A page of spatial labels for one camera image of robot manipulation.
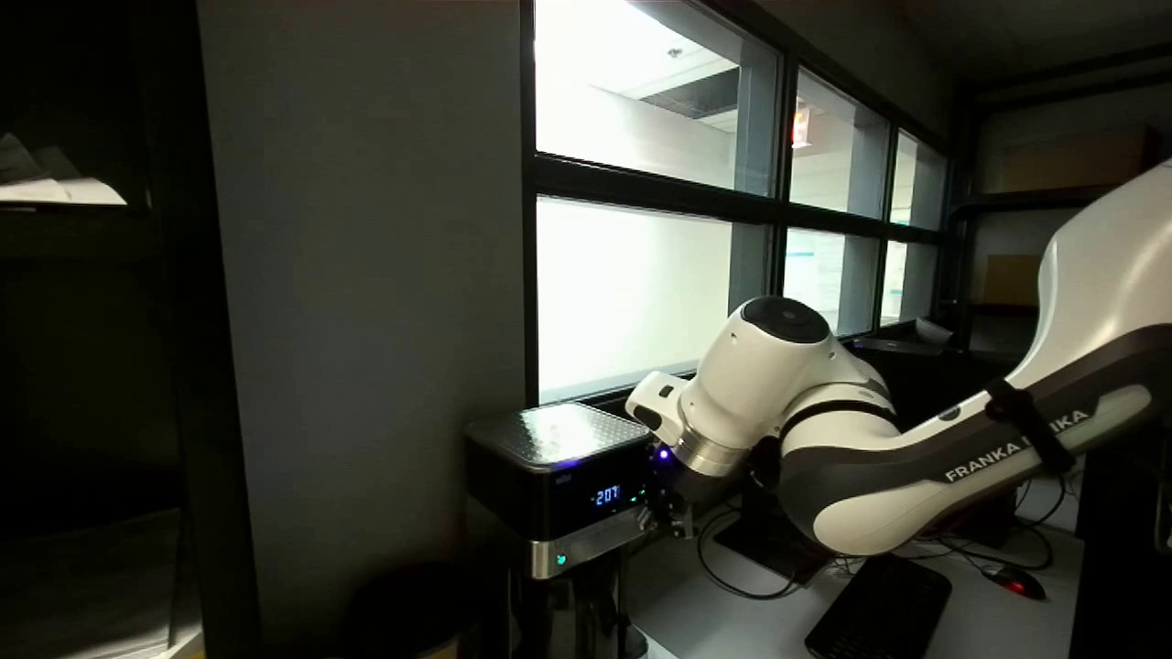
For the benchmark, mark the black mouse with red light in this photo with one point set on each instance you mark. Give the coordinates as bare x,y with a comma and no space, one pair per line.
1020,582

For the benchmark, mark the black window frame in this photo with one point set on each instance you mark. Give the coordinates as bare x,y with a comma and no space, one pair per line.
653,186

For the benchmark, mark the dark wall shelf with boxes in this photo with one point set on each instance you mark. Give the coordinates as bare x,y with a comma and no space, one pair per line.
1020,202

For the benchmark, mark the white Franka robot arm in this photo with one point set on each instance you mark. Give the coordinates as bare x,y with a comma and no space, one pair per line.
882,451

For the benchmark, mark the black silver coffee maker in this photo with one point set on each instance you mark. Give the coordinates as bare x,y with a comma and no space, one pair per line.
553,477

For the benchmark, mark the dark shelving unit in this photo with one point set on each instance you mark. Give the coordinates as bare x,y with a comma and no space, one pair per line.
87,366

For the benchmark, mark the white papers on shelf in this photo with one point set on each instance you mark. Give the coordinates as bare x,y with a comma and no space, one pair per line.
56,183

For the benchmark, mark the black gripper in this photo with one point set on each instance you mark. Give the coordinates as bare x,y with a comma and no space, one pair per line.
685,490

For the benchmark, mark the black computer monitor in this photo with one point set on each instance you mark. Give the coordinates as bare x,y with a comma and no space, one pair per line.
762,534

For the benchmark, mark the black keyboard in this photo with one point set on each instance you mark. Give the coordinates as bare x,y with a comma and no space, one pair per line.
882,610

